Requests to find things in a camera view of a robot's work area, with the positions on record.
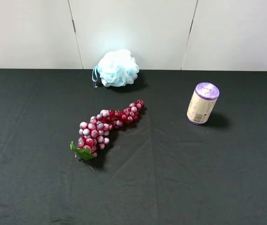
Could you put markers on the red artificial grape bunch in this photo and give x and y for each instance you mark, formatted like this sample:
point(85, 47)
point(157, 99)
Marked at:
point(94, 135)

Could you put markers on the purple roll with paper label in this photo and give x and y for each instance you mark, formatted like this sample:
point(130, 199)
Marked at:
point(202, 102)

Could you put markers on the black tablecloth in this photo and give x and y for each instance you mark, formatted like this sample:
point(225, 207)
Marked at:
point(160, 170)

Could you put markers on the light blue bath loofah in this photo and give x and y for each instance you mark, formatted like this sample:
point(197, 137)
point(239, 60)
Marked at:
point(117, 69)

